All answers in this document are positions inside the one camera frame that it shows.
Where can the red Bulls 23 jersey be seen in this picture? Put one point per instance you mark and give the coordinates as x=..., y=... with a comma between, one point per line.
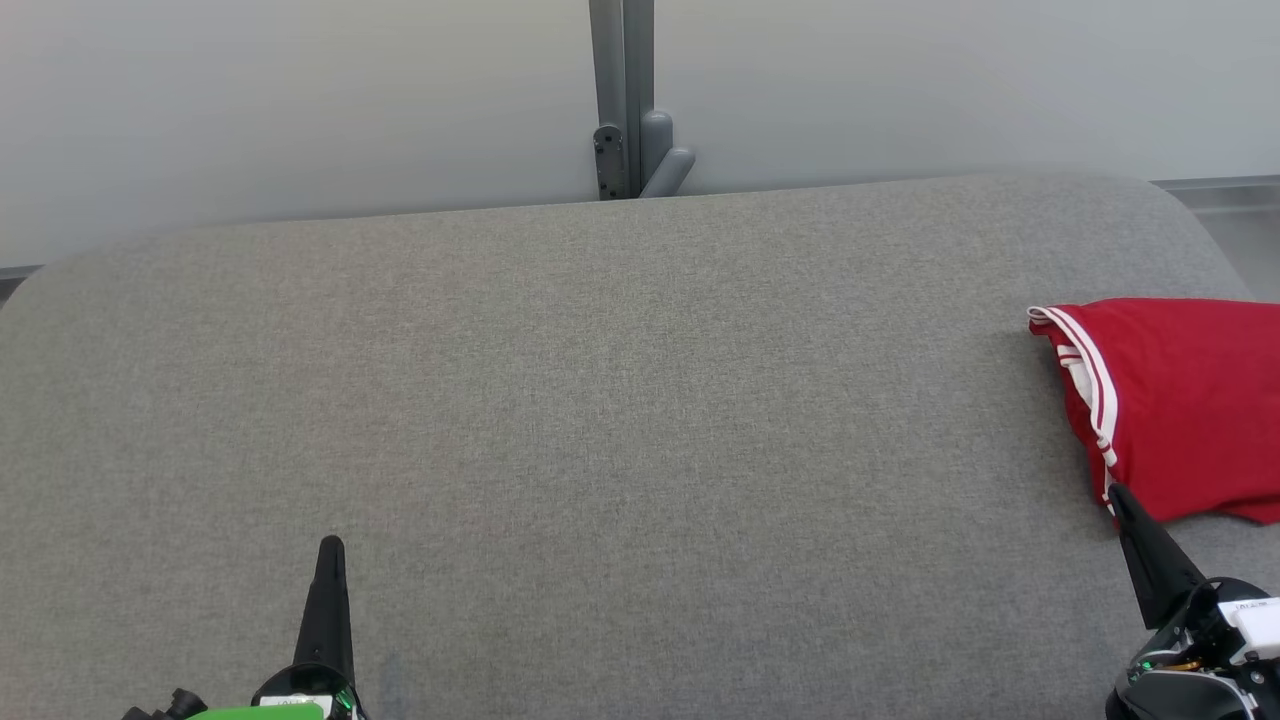
x=1190, y=400

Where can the grey metal post with hinge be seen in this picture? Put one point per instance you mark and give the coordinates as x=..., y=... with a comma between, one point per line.
x=622, y=110

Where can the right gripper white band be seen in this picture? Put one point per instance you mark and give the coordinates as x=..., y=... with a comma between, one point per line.
x=1210, y=670

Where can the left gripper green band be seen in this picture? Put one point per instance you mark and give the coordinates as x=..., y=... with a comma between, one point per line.
x=300, y=695

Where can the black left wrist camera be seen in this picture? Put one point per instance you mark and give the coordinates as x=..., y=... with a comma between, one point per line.
x=175, y=706

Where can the grey fabric sofa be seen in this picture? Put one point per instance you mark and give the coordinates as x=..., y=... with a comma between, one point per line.
x=600, y=420

